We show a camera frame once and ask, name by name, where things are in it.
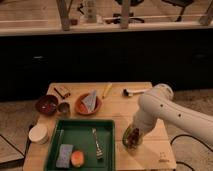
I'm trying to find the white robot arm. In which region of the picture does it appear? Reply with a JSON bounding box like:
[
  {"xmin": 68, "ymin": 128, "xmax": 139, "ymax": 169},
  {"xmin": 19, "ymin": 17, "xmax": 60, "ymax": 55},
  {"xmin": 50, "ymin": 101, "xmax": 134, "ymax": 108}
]
[{"xmin": 132, "ymin": 84, "xmax": 213, "ymax": 146}]

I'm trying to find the small metal cup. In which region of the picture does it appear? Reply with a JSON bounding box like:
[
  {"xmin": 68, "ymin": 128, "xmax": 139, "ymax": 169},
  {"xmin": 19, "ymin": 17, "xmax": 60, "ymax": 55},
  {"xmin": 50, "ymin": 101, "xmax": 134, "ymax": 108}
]
[{"xmin": 58, "ymin": 102, "xmax": 70, "ymax": 117}]

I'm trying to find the yellow banana-like stick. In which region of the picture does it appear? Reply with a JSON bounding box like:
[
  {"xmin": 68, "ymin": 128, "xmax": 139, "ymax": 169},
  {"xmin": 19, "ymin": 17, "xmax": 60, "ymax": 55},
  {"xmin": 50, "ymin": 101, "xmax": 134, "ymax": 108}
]
[{"xmin": 102, "ymin": 83, "xmax": 112, "ymax": 99}]

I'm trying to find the wooden table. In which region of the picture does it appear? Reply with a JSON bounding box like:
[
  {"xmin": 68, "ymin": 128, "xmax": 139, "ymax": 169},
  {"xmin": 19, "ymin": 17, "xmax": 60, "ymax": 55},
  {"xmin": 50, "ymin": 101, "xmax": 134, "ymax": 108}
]
[{"xmin": 23, "ymin": 82, "xmax": 176, "ymax": 171}]

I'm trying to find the grey folded cloth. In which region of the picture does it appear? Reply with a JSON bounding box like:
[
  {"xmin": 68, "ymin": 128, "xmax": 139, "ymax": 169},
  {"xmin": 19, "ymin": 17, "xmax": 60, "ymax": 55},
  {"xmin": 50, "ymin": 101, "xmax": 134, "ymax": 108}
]
[{"xmin": 82, "ymin": 90, "xmax": 97, "ymax": 112}]

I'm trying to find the orange bowl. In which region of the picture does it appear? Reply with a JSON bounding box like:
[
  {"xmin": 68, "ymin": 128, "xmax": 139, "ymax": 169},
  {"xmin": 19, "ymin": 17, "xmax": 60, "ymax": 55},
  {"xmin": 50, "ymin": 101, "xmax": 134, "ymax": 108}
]
[{"xmin": 74, "ymin": 93, "xmax": 102, "ymax": 115}]

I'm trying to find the brown wooden block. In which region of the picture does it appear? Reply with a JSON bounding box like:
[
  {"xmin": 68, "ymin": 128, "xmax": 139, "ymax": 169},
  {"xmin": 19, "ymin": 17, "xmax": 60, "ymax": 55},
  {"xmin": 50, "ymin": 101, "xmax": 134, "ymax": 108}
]
[{"xmin": 54, "ymin": 87, "xmax": 70, "ymax": 99}]

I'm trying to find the dark red bowl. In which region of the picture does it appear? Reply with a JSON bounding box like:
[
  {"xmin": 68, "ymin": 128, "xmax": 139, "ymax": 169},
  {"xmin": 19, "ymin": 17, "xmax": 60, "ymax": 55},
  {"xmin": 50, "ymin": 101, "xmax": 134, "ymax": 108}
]
[{"xmin": 35, "ymin": 95, "xmax": 58, "ymax": 116}]

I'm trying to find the metal fork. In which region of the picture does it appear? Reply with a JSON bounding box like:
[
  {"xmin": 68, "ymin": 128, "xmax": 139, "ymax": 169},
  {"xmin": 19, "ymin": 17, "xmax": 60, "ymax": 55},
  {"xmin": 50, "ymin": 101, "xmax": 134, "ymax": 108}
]
[{"xmin": 92, "ymin": 128, "xmax": 103, "ymax": 160}]

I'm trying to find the green plastic tray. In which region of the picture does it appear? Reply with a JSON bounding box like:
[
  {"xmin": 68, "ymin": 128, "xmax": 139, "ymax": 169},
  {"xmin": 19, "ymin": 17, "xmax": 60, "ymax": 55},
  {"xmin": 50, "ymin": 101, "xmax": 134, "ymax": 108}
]
[{"xmin": 44, "ymin": 119, "xmax": 116, "ymax": 171}]

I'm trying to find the orange peach fruit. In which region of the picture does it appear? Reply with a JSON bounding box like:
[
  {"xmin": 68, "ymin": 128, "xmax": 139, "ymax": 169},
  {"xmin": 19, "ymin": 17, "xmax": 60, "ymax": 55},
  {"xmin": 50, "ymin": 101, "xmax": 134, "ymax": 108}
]
[{"xmin": 70, "ymin": 150, "xmax": 84, "ymax": 167}]

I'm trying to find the white plate stack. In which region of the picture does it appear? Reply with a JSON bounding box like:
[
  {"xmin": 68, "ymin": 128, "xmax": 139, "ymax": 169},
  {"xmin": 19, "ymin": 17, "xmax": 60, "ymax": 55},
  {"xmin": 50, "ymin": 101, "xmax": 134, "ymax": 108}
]
[{"xmin": 28, "ymin": 124, "xmax": 48, "ymax": 144}]

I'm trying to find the blue grey sponge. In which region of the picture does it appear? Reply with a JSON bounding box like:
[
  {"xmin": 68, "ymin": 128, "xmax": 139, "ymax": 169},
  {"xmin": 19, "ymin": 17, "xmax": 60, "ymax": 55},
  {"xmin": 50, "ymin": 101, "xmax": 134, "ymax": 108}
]
[{"xmin": 56, "ymin": 144, "xmax": 73, "ymax": 168}]

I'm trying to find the white handled brush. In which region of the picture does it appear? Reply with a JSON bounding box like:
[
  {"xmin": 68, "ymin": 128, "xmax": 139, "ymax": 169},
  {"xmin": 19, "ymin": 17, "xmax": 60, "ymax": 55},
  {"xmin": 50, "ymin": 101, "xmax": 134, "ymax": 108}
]
[{"xmin": 122, "ymin": 89, "xmax": 149, "ymax": 97}]

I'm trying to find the black cable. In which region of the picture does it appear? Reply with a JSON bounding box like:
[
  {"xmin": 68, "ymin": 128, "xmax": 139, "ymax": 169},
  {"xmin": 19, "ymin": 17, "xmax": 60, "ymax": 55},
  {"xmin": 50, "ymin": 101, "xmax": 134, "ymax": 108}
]
[{"xmin": 169, "ymin": 133, "xmax": 213, "ymax": 171}]

